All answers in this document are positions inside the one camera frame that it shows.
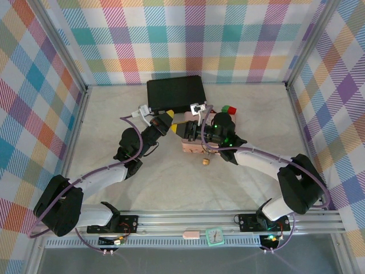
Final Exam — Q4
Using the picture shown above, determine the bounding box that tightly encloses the pink box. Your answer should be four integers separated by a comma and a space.
181, 110, 239, 155

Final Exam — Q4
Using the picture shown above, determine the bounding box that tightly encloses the red and green block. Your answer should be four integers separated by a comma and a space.
221, 104, 238, 116

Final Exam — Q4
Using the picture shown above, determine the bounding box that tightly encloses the black hard case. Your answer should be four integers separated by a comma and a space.
146, 75, 208, 115

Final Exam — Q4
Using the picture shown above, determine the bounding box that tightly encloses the small black electronics board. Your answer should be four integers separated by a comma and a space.
98, 235, 127, 247
258, 233, 283, 246

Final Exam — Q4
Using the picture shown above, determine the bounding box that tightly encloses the mint green square clock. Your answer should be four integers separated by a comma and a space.
205, 227, 226, 247

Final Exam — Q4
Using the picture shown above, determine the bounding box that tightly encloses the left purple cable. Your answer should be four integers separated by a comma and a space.
27, 115, 145, 255

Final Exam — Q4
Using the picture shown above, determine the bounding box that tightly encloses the purple cable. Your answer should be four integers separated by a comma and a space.
27, 115, 145, 255
201, 114, 333, 253

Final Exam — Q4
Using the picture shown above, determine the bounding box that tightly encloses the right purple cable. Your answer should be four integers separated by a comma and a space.
201, 114, 333, 253

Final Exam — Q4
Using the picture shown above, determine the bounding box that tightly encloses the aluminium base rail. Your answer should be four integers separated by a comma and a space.
76, 210, 344, 237

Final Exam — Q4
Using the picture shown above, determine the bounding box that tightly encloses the grey slotted cable duct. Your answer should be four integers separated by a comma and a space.
45, 236, 263, 248

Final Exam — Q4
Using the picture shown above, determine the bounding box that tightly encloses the aluminium frame post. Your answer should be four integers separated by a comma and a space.
284, 0, 344, 86
34, 0, 90, 95

